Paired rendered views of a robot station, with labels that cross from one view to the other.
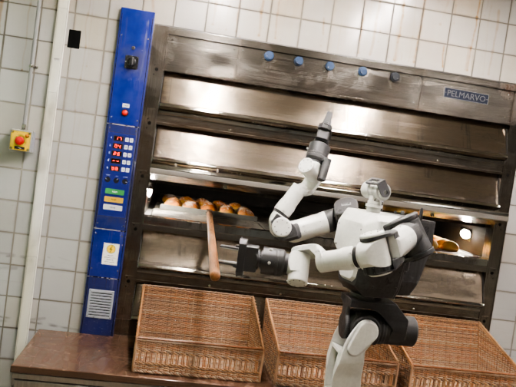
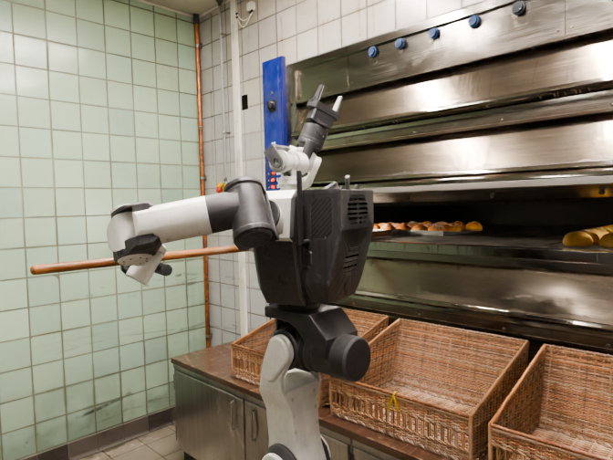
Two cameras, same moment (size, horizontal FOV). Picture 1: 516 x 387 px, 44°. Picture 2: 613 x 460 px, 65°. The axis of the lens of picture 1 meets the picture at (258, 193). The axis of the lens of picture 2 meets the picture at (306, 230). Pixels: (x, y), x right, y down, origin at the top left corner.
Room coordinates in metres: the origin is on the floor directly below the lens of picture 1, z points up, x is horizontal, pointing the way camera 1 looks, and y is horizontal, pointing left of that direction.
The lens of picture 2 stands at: (1.56, -1.52, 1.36)
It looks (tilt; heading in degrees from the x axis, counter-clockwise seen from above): 3 degrees down; 53
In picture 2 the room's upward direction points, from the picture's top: 1 degrees counter-clockwise
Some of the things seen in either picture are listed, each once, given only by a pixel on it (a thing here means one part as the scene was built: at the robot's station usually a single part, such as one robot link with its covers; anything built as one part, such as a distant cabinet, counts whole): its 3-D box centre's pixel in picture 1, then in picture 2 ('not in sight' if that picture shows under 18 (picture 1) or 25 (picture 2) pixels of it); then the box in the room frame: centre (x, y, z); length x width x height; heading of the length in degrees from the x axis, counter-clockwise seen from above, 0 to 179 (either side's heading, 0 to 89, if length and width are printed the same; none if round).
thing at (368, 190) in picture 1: (375, 193); (289, 166); (2.35, -0.43, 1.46); 0.10 x 0.07 x 0.09; 22
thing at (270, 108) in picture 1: (340, 117); (454, 89); (3.21, -0.36, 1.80); 1.79 x 0.11 x 0.19; 98
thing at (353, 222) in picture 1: (381, 249); (309, 239); (2.36, -0.49, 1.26); 0.34 x 0.30 x 0.36; 22
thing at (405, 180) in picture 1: (332, 167); (454, 155); (3.21, -0.36, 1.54); 1.79 x 0.11 x 0.19; 98
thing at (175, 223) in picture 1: (320, 241); (458, 249); (3.23, -0.35, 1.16); 1.80 x 0.06 x 0.04; 98
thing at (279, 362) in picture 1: (325, 343); (428, 377); (2.95, -0.42, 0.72); 0.56 x 0.49 x 0.28; 99
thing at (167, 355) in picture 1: (198, 330); (309, 346); (2.87, 0.18, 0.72); 0.56 x 0.49 x 0.28; 99
